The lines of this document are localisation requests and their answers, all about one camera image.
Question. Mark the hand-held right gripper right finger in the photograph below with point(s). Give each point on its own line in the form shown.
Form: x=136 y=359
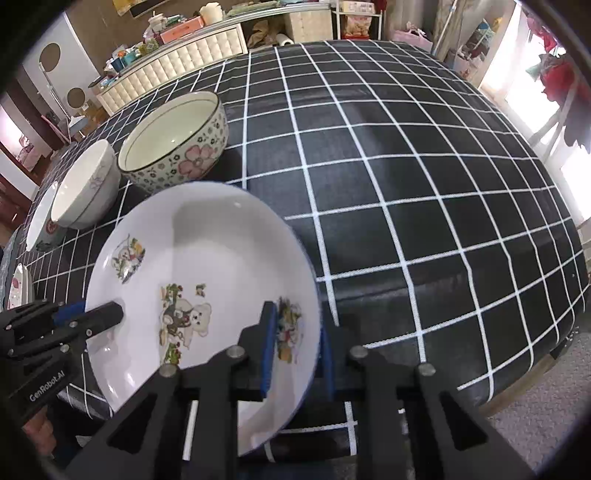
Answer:
x=328 y=369

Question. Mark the pink bag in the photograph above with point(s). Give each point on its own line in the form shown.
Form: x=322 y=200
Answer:
x=413 y=38

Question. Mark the white bowl with red mark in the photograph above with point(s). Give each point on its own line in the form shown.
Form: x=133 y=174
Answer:
x=39 y=221

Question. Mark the small pink patterned plate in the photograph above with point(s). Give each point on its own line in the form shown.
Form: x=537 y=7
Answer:
x=21 y=286

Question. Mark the person's left hand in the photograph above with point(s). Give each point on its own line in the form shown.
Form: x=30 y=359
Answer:
x=42 y=431

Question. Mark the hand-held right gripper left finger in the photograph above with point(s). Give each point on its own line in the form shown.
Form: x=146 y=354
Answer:
x=268 y=355

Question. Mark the white shelf rack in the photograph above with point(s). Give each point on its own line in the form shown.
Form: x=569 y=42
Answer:
x=360 y=21

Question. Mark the white bowl pink flower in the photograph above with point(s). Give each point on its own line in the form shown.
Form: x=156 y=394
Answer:
x=83 y=184

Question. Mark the brown paper bag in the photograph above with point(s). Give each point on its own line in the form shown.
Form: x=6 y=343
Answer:
x=263 y=34

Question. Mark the white standing rack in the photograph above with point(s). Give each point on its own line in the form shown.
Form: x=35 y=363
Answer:
x=57 y=99

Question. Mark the paper towel roll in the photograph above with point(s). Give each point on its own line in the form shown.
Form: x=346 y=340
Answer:
x=284 y=40

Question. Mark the black white checked tablecloth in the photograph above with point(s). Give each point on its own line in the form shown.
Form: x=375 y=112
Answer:
x=392 y=184

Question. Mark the clutter of small containers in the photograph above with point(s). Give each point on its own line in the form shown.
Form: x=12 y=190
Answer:
x=129 y=57

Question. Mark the pink flat box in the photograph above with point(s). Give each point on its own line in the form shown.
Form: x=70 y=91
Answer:
x=182 y=27

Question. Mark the white tufted cabinet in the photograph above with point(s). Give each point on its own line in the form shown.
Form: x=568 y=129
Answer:
x=184 y=57

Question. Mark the floral patterned ceramic bowl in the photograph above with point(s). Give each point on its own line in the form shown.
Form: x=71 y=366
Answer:
x=161 y=134

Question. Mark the white plate with bear print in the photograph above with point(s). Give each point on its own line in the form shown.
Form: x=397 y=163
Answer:
x=221 y=258

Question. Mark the red hanging clothes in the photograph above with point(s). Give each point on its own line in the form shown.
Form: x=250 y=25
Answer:
x=561 y=78

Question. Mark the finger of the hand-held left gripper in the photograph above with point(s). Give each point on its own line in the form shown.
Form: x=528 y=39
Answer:
x=69 y=311
x=104 y=316

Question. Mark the beige storage box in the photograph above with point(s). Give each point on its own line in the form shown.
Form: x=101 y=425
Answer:
x=307 y=25

